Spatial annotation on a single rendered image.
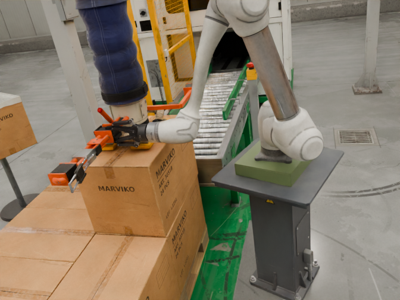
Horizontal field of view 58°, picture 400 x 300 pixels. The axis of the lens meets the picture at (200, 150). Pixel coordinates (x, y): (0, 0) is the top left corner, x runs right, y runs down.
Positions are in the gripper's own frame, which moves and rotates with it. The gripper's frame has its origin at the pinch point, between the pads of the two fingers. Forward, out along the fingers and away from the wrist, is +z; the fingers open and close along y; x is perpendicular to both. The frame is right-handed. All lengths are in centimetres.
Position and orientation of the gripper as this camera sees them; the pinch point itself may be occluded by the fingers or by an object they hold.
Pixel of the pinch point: (106, 134)
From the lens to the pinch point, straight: 167.8
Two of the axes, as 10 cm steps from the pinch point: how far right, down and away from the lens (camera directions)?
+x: 2.3, -4.7, 8.5
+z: -9.6, 0.3, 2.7
